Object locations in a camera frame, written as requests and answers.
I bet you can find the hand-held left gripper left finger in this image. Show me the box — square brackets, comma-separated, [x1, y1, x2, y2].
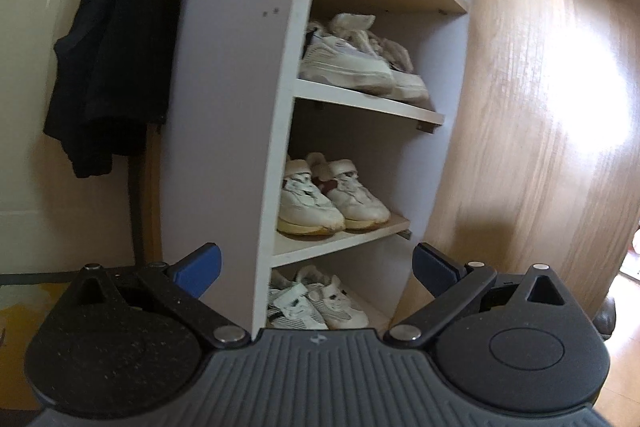
[55, 243, 251, 350]

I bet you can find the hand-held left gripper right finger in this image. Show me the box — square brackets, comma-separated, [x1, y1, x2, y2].
[384, 243, 581, 350]

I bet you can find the white mesh strap sneaker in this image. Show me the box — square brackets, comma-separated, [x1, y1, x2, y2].
[297, 265, 372, 329]
[267, 271, 331, 331]

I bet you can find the white shoe cabinet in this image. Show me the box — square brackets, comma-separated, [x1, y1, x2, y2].
[160, 0, 473, 343]

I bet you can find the yellow patterned mat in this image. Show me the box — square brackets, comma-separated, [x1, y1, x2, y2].
[0, 281, 77, 344]

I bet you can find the brown leather sofa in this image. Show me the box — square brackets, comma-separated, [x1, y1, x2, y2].
[594, 296, 619, 339]

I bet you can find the wooden cabinet door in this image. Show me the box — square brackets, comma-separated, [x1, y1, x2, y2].
[395, 0, 640, 333]

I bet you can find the black hanging jacket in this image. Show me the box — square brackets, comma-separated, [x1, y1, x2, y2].
[42, 0, 197, 180]

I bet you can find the white panel door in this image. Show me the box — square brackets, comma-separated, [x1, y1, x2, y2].
[0, 0, 166, 275]

